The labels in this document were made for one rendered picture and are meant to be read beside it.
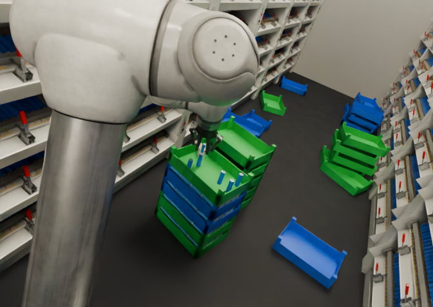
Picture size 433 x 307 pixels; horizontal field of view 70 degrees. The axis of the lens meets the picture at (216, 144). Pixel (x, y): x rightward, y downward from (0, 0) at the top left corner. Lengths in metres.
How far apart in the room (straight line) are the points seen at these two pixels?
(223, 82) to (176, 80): 0.06
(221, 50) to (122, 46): 0.12
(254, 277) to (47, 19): 1.26
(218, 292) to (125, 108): 1.05
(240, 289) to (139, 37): 1.17
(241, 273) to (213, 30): 1.21
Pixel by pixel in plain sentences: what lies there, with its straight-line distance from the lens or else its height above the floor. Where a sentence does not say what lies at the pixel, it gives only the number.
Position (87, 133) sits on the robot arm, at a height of 0.87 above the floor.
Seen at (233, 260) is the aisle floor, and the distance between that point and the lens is 1.47.
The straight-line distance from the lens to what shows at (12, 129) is 1.05.
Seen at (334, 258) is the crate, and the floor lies 0.01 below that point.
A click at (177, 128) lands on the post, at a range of 1.74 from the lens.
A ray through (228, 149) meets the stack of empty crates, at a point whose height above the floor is 0.35.
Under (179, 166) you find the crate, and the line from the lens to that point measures 1.26.
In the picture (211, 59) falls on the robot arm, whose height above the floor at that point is 1.01.
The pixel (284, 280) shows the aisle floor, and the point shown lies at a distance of 1.52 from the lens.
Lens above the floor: 1.12
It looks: 32 degrees down
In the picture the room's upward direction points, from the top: 19 degrees clockwise
